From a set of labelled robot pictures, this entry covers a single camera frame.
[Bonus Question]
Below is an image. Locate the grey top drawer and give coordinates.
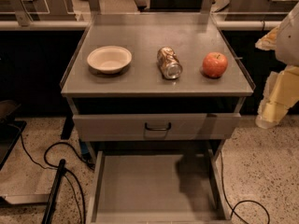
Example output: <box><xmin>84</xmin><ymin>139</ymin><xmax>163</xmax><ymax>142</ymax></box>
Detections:
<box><xmin>73</xmin><ymin>113</ymin><xmax>241</xmax><ymax>142</ymax></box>

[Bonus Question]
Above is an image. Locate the black floor cable left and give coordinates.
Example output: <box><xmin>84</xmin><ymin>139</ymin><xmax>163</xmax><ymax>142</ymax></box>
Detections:
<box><xmin>8</xmin><ymin>123</ymin><xmax>96</xmax><ymax>224</ymax></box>

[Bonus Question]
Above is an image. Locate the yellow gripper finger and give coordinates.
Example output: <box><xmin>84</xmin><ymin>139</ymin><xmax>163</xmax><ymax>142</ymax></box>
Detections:
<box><xmin>255</xmin><ymin>26</ymin><xmax>279</xmax><ymax>50</ymax></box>
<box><xmin>255</xmin><ymin>65</ymin><xmax>299</xmax><ymax>129</ymax></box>

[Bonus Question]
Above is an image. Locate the white horizontal rail pipe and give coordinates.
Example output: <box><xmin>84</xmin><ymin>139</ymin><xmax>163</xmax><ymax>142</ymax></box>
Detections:
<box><xmin>0</xmin><ymin>21</ymin><xmax>280</xmax><ymax>31</ymax></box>

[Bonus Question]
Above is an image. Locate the black drawer handle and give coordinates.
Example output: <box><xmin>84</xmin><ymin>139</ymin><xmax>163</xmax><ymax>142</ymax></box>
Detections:
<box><xmin>144</xmin><ymin>122</ymin><xmax>172</xmax><ymax>132</ymax></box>

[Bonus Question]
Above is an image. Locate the open grey middle drawer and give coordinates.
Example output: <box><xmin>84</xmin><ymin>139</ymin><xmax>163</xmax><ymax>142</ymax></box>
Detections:
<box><xmin>86</xmin><ymin>151</ymin><xmax>232</xmax><ymax>224</ymax></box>

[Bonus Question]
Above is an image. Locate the white paper bowl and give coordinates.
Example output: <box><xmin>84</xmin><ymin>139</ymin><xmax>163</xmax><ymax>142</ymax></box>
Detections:
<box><xmin>87</xmin><ymin>46</ymin><xmax>132</xmax><ymax>74</ymax></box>

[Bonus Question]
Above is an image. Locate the black floor cable right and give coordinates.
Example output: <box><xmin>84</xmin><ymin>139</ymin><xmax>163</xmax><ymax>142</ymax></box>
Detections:
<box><xmin>220</xmin><ymin>151</ymin><xmax>271</xmax><ymax>224</ymax></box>

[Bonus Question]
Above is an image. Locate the dark device at left edge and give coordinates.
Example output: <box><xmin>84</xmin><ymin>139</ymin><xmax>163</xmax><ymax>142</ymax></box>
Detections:
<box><xmin>0</xmin><ymin>100</ymin><xmax>26</xmax><ymax>170</ymax></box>

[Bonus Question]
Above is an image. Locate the black floor cable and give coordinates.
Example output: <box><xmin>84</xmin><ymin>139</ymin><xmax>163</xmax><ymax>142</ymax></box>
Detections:
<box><xmin>220</xmin><ymin>151</ymin><xmax>271</xmax><ymax>224</ymax></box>
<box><xmin>8</xmin><ymin>123</ymin><xmax>96</xmax><ymax>224</ymax></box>

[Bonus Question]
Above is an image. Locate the grey metal drawer cabinet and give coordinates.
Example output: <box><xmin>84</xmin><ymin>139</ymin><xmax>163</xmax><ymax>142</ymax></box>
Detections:
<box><xmin>59</xmin><ymin>12</ymin><xmax>256</xmax><ymax>224</ymax></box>

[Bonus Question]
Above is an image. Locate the black bar on floor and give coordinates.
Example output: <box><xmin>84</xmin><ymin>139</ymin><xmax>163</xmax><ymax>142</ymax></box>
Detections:
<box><xmin>42</xmin><ymin>159</ymin><xmax>65</xmax><ymax>224</ymax></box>

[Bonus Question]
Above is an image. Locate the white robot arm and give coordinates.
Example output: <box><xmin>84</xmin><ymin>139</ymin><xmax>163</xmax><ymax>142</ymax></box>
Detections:
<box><xmin>255</xmin><ymin>4</ymin><xmax>299</xmax><ymax>129</ymax></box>

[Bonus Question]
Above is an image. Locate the red apple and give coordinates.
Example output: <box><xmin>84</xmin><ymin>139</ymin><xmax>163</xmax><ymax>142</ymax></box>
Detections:
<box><xmin>202</xmin><ymin>52</ymin><xmax>228</xmax><ymax>78</ymax></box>

